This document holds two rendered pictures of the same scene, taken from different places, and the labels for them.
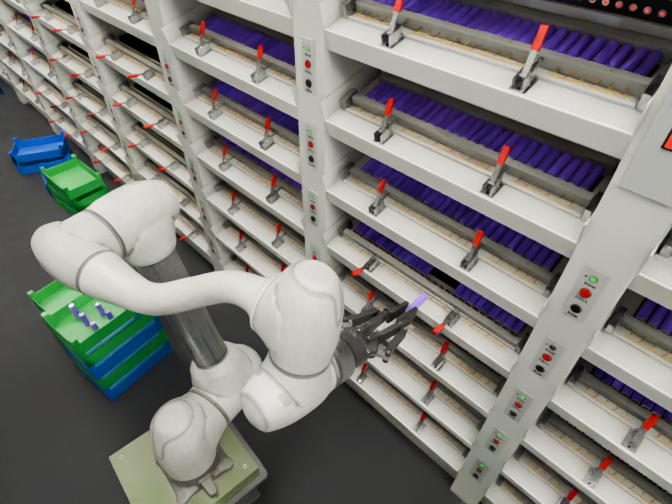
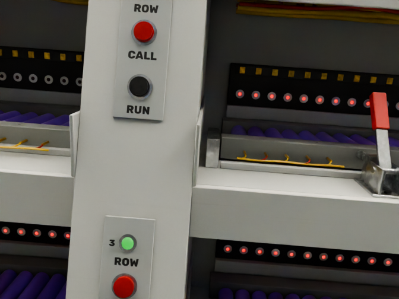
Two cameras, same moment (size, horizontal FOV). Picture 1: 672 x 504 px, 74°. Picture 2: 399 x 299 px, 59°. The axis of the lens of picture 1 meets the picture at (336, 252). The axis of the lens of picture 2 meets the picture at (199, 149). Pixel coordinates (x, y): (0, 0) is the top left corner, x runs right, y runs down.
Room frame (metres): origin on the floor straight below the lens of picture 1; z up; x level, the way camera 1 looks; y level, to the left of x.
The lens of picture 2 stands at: (0.28, -0.28, 0.78)
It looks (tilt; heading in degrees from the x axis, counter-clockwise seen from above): 0 degrees down; 317
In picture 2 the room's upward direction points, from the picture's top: 4 degrees clockwise
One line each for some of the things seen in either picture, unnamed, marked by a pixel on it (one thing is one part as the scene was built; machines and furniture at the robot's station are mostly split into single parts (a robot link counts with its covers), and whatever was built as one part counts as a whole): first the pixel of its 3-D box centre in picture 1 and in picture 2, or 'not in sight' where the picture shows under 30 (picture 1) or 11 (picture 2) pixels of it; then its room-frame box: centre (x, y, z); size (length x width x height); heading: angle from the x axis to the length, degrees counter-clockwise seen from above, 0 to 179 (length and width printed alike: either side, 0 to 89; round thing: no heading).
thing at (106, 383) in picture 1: (120, 345); not in sight; (1.04, 0.87, 0.12); 0.30 x 0.20 x 0.08; 144
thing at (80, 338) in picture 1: (98, 308); not in sight; (1.04, 0.87, 0.36); 0.30 x 0.20 x 0.08; 144
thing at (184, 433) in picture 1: (183, 433); not in sight; (0.55, 0.42, 0.41); 0.18 x 0.16 x 0.22; 151
